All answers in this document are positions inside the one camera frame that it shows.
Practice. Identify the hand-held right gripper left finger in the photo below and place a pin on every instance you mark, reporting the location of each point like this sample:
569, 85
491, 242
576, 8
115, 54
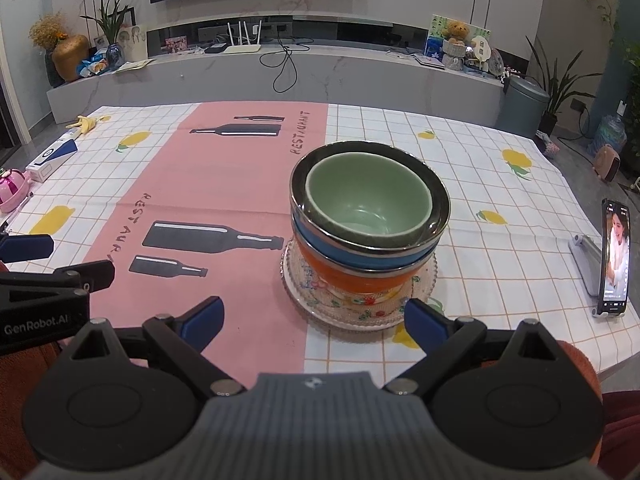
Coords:
202, 322

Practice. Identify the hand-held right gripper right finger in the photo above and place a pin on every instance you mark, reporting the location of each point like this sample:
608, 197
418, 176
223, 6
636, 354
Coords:
427, 327

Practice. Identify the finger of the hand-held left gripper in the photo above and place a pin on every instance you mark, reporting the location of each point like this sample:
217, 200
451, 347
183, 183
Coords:
95, 274
27, 247

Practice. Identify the orange steel bowl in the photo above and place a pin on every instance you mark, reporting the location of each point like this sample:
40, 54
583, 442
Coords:
350, 282

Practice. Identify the blue steel bowl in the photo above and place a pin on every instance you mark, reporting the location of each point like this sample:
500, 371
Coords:
350, 259

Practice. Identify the clear embossed glass plate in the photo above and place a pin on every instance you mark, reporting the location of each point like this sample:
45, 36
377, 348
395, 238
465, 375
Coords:
299, 280

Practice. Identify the green ceramic bowl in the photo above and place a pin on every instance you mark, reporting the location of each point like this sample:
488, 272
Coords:
370, 195

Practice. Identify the pink round toy case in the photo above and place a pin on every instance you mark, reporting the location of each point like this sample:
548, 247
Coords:
12, 190

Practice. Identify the white blue carton box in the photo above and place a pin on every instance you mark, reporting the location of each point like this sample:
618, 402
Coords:
50, 160

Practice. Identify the dark vase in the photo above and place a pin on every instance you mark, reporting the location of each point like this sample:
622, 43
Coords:
54, 70

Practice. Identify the blue snack bags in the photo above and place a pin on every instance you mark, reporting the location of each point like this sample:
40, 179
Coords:
92, 66

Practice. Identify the gold vase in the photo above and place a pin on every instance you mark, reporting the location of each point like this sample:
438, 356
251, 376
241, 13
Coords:
71, 57

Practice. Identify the black smartphone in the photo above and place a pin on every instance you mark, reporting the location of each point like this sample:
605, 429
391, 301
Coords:
616, 260

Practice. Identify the yellow envelope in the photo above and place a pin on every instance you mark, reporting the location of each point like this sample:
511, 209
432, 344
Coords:
134, 65

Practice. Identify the person's orange red clothing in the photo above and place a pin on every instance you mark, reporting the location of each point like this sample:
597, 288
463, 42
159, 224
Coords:
617, 435

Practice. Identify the dried flower bunch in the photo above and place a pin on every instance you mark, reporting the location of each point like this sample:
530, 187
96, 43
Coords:
47, 30

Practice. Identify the pink white slipper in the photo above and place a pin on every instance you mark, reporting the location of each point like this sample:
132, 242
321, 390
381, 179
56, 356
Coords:
549, 144

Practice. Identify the white drawing card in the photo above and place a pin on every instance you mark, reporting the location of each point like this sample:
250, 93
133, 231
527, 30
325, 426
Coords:
132, 42

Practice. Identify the grey trash can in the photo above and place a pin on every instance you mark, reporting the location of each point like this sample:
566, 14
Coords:
522, 107

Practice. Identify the green plant in blue vase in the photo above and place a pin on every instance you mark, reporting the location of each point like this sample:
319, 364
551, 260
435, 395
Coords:
112, 20

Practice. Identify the pink space heater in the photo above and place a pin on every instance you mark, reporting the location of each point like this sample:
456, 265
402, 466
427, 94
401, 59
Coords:
606, 162

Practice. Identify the small black box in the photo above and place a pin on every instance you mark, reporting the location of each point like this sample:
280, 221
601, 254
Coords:
215, 49

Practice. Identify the grey marble television bench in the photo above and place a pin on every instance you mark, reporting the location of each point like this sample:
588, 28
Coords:
350, 80

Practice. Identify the blue water bottle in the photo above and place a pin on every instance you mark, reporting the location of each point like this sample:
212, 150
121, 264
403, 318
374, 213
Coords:
607, 135

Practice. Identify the white tablet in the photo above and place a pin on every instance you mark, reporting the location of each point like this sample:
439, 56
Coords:
429, 60

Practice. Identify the white router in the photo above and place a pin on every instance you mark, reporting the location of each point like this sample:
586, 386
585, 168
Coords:
242, 47

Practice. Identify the tall potted plant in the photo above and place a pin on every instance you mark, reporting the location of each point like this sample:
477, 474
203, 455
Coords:
560, 90

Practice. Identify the colourful picture board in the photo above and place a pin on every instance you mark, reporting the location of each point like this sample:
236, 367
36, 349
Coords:
434, 35

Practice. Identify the teddy bear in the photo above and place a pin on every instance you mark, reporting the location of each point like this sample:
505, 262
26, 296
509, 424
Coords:
456, 31

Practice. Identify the pink photo frame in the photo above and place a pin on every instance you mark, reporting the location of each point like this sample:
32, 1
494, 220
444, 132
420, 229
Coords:
176, 44

